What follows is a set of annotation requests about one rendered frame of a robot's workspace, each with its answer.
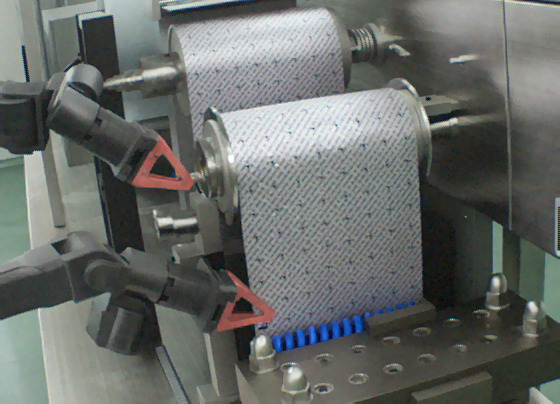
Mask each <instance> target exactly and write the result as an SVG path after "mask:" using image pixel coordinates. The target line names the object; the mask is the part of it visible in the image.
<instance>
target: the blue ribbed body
mask: <svg viewBox="0 0 560 404"><path fill-rule="evenodd" d="M361 319H362V318H361V316H359V315H356V316H354V317H353V323H354V324H352V325H351V323H350V321H349V319H347V318H344V319H343V321H342V325H343V327H341V328H340V326H339V324H338V322H336V321H332V322H331V324H330V328H331V330H328V329H327V325H326V324H321V325H320V327H319V330H320V333H317V331H316V330H315V328H314V327H309V328H308V329H307V333H308V336H305V332H304V331H303V330H301V329H300V330H298V331H297V332H296V337H297V339H293V336H292V334H291V333H289V332H288V333H285V337H284V340H285V342H282V341H281V337H280V336H279V335H277V334H276V335H274V336H273V337H272V341H273V349H275V350H276V352H281V351H287V350H291V349H295V348H299V347H302V346H306V345H310V344H314V343H318V342H322V341H326V340H330V339H334V338H338V337H341V336H345V335H349V334H353V333H356V332H360V331H364V324H363V322H362V320H361Z"/></svg>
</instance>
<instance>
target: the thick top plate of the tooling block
mask: <svg viewBox="0 0 560 404"><path fill-rule="evenodd" d="M486 299H487V296H486V297H482V298H478V299H475V300H471V301H468V302H464V303H461V304H457V305H454V306H450V307H447V308H443V309H439V310H436V319H434V320H432V321H429V322H426V323H422V324H419V325H414V326H411V327H407V328H403V329H400V330H396V331H392V332H389V333H385V334H381V335H378V336H374V337H370V336H368V335H367V333H366V332H365V331H360V332H356V333H353V334H349V335H345V336H341V337H338V338H334V339H330V340H326V341H322V342H318V343H314V344H310V345H306V346H302V347H299V348H295V349H291V350H287V351H281V352H277V360H278V361H279V364H280V366H279V368H278V369H277V370H276V371H274V372H272V373H265V374H259V373H252V372H251V371H250V368H249V365H250V362H249V358H248V359H245V360H241V361H237V362H234V364H235V371H236V378H237V382H238V387H239V391H240V398H241V402H242V404H281V401H280V399H281V398H282V395H281V387H282V386H283V374H284V373H285V371H286V370H287V369H288V368H289V367H291V366H298V367H300V368H301V369H302V370H303V371H304V372H305V373H306V376H307V380H308V382H310V390H311V394H312V396H313V401H312V403H311V404H411V393H412V392H416V391H419V390H422V389H425V388H429V387H432V386H435V385H439V384H442V383H445V382H448V381H452V380H455V379H458V378H462V377H464V376H468V375H471V374H474V373H477V372H481V371H483V370H484V371H487V373H488V374H489V375H492V393H491V397H492V401H493V400H495V399H499V398H502V397H505V396H508V395H511V394H514V393H517V392H520V391H523V390H526V389H529V388H532V387H535V386H538V385H541V384H544V383H547V382H550V381H553V380H557V379H560V323H559V322H557V321H556V320H554V319H552V317H550V316H549V315H547V314H546V317H547V323H546V326H547V327H548V333H547V334H546V335H544V336H542V337H529V336H524V335H523V334H521V332H520V330H521V326H522V322H523V315H524V313H525V307H526V304H527V302H528V301H527V300H524V299H523V298H522V297H521V296H519V294H516V293H514V291H512V290H511V289H508V299H509V300H510V305H509V306H507V307H505V308H501V309H498V310H494V309H490V308H488V307H486V306H485V305H484V301H485V300H486Z"/></svg>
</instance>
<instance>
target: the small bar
mask: <svg viewBox="0 0 560 404"><path fill-rule="evenodd" d="M434 319H436V307H435V306H434V305H433V304H432V303H429V301H427V302H423V303H420V304H416V305H412V306H409V307H404V308H400V309H397V310H393V311H389V312H386V313H381V314H377V315H374V316H371V317H368V318H365V319H363V324H364V331H365V332H366V333H367V335H368V336H370V337H374V336H378V335H381V334H385V333H389V332H392V331H396V330H400V329H403V328H407V327H411V326H414V325H419V324H422V323H426V322H429V321H432V320H434Z"/></svg>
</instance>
